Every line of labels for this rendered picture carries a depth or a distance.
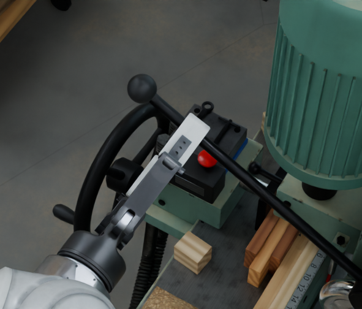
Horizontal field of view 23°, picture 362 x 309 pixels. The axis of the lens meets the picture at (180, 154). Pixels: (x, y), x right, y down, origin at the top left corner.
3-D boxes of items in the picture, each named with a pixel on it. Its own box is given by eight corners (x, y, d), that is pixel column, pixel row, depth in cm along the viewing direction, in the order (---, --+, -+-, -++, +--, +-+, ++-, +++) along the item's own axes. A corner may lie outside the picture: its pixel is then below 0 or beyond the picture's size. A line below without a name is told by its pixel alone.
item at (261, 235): (291, 190, 143) (294, 171, 139) (301, 195, 143) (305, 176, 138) (243, 265, 135) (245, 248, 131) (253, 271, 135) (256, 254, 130)
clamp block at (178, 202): (192, 140, 152) (192, 108, 145) (261, 174, 148) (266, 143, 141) (145, 203, 145) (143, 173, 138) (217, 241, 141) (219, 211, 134)
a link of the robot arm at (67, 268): (94, 333, 94) (125, 289, 97) (25, 281, 93) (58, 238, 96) (75, 348, 102) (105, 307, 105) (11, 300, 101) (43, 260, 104)
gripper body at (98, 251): (98, 304, 104) (141, 244, 109) (117, 287, 97) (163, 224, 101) (47, 265, 104) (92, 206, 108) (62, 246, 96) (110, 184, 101)
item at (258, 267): (309, 181, 144) (313, 164, 140) (320, 186, 144) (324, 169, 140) (246, 282, 134) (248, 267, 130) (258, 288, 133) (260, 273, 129)
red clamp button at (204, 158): (204, 148, 134) (204, 144, 133) (221, 157, 133) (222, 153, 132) (193, 163, 132) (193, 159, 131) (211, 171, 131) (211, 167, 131)
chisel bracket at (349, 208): (292, 186, 135) (298, 154, 128) (377, 227, 131) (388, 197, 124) (269, 222, 132) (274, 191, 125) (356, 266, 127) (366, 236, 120)
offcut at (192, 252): (173, 258, 136) (173, 246, 133) (188, 242, 138) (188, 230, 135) (197, 274, 135) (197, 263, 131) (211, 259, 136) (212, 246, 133)
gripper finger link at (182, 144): (155, 168, 100) (163, 159, 97) (179, 137, 102) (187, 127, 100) (166, 176, 100) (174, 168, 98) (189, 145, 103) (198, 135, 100)
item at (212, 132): (193, 116, 144) (193, 95, 140) (253, 144, 141) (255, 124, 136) (150, 174, 138) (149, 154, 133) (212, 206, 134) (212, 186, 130)
